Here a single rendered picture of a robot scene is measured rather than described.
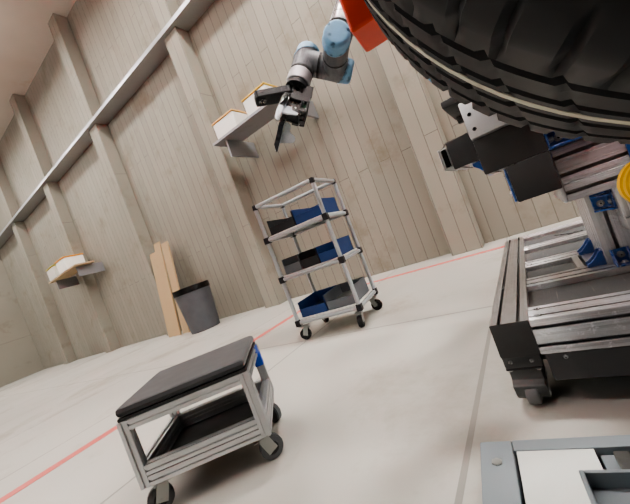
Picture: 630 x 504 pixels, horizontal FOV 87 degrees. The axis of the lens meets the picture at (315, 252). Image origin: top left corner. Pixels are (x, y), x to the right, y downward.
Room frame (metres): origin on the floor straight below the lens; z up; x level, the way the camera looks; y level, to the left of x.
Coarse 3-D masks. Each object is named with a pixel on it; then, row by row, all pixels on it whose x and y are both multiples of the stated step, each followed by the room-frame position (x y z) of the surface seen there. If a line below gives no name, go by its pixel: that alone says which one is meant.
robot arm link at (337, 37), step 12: (336, 0) 0.92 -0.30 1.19; (336, 12) 0.90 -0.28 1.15; (336, 24) 0.88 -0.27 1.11; (324, 36) 0.88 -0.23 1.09; (336, 36) 0.88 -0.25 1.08; (348, 36) 0.88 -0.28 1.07; (324, 48) 0.92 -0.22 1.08; (336, 48) 0.89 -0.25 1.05; (348, 48) 0.93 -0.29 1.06; (324, 60) 0.98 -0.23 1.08; (336, 60) 0.95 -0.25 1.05
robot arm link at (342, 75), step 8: (320, 56) 1.03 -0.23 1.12; (320, 64) 1.03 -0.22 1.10; (352, 64) 1.02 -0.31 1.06; (320, 72) 1.04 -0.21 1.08; (328, 72) 1.02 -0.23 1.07; (336, 72) 1.01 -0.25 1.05; (344, 72) 1.03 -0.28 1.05; (328, 80) 1.07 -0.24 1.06; (336, 80) 1.06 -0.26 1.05; (344, 80) 1.05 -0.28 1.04
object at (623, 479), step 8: (584, 472) 0.44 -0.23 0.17; (592, 472) 0.43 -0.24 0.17; (600, 472) 0.43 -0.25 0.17; (608, 472) 0.42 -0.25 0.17; (616, 472) 0.42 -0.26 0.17; (624, 472) 0.42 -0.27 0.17; (584, 480) 0.43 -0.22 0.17; (592, 480) 0.43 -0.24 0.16; (600, 480) 0.43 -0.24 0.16; (608, 480) 0.43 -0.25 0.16; (616, 480) 0.42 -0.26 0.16; (624, 480) 0.42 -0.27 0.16; (592, 488) 0.43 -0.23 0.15; (600, 488) 0.43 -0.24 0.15; (608, 488) 0.43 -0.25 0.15; (616, 488) 0.42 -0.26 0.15; (624, 488) 0.42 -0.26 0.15; (592, 496) 0.40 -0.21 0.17; (600, 496) 0.42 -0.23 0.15; (608, 496) 0.42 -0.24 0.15; (616, 496) 0.41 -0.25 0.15; (624, 496) 0.41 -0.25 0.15
